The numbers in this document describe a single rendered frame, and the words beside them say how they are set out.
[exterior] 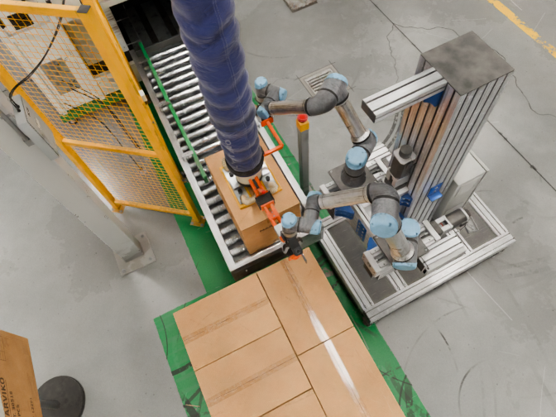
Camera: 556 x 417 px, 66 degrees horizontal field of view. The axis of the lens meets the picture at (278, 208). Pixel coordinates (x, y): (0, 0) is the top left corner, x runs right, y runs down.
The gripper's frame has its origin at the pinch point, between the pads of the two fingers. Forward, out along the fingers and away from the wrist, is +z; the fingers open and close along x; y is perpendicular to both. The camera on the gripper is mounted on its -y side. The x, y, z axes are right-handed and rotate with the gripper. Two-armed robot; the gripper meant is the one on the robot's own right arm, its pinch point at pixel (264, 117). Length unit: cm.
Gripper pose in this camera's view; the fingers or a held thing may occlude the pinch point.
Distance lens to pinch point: 285.6
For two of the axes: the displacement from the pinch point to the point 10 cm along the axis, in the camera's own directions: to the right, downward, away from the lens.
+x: 8.9, -4.2, 1.5
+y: 4.4, 7.9, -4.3
